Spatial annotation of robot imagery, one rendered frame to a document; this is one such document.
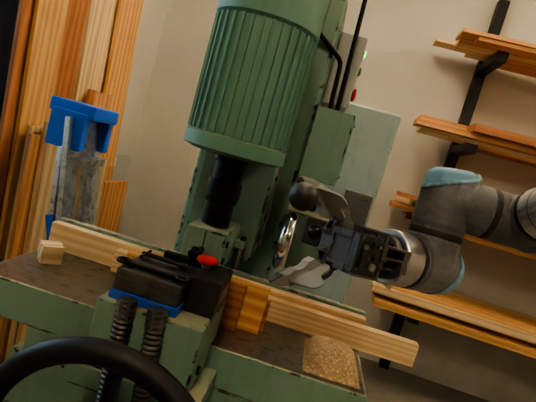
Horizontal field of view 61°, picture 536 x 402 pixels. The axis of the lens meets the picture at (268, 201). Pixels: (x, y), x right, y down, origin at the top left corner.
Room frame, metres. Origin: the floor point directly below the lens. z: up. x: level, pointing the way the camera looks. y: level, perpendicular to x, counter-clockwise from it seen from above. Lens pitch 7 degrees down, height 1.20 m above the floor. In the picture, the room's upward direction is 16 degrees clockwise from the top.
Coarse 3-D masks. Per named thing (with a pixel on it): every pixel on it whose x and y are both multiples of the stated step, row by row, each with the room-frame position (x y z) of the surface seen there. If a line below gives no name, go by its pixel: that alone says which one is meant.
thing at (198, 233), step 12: (192, 228) 0.74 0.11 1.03; (204, 228) 0.74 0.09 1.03; (216, 228) 0.76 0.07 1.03; (228, 228) 0.79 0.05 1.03; (192, 240) 0.74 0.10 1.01; (204, 240) 0.73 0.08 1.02; (216, 240) 0.73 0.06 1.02; (228, 240) 0.76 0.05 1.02; (180, 252) 0.74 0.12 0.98; (204, 252) 0.73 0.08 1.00; (216, 252) 0.73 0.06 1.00; (228, 252) 0.80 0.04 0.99
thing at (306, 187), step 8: (296, 184) 0.53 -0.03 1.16; (304, 184) 0.53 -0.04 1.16; (296, 192) 0.52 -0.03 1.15; (304, 192) 0.52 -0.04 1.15; (312, 192) 0.52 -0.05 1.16; (296, 200) 0.52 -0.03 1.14; (304, 200) 0.52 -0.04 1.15; (312, 200) 0.52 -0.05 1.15; (296, 208) 0.53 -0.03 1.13; (304, 208) 0.52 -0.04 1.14; (312, 208) 0.89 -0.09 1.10
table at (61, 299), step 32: (32, 256) 0.75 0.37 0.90; (64, 256) 0.80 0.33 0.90; (0, 288) 0.64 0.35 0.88; (32, 288) 0.64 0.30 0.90; (64, 288) 0.66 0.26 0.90; (96, 288) 0.70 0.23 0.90; (32, 320) 0.64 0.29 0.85; (64, 320) 0.63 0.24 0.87; (224, 352) 0.61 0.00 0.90; (256, 352) 0.63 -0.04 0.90; (288, 352) 0.66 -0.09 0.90; (96, 384) 0.53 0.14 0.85; (128, 384) 0.53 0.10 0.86; (224, 384) 0.61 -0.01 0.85; (256, 384) 0.61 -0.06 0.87; (288, 384) 0.60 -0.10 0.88; (320, 384) 0.60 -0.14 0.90
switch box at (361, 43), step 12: (348, 36) 1.04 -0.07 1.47; (360, 36) 1.04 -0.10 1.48; (348, 48) 1.04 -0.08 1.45; (360, 48) 1.04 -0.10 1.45; (336, 60) 1.04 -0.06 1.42; (360, 60) 1.04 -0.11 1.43; (336, 72) 1.04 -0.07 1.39; (348, 84) 1.04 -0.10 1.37; (324, 96) 1.04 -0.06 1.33; (336, 96) 1.04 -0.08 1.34; (348, 96) 1.04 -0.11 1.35
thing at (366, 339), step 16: (272, 304) 0.76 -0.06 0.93; (288, 304) 0.76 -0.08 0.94; (272, 320) 0.76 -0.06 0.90; (288, 320) 0.76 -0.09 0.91; (304, 320) 0.76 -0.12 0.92; (320, 320) 0.75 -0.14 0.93; (336, 320) 0.75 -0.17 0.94; (336, 336) 0.75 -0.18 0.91; (352, 336) 0.75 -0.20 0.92; (368, 336) 0.75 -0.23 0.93; (384, 336) 0.75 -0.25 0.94; (368, 352) 0.75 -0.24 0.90; (384, 352) 0.74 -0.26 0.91; (400, 352) 0.74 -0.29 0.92; (416, 352) 0.74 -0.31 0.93
